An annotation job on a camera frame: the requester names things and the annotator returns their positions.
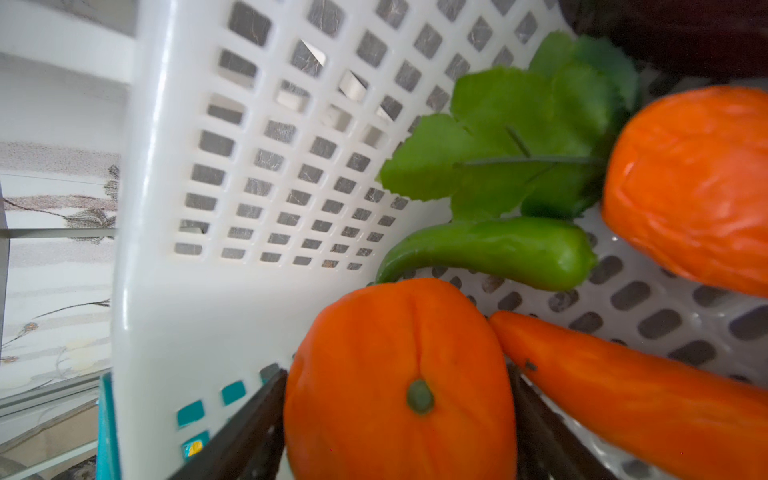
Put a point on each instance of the orange bell pepper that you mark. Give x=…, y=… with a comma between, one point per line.
x=687, y=186

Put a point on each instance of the orange tomato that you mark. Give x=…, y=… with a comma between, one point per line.
x=403, y=380

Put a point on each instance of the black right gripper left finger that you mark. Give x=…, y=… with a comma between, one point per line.
x=250, y=445

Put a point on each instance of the green leafy vegetable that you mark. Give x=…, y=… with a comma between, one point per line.
x=534, y=140

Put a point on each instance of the dark eggplant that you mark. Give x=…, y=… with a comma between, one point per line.
x=672, y=30

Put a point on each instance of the white plastic basket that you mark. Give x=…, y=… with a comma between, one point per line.
x=249, y=199

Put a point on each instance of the green chili pepper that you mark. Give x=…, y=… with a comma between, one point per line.
x=542, y=253

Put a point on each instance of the orange carrot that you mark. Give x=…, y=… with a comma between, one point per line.
x=689, y=423

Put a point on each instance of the teal plastic basket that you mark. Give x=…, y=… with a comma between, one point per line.
x=108, y=458

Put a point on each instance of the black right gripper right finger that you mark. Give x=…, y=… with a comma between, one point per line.
x=547, y=449

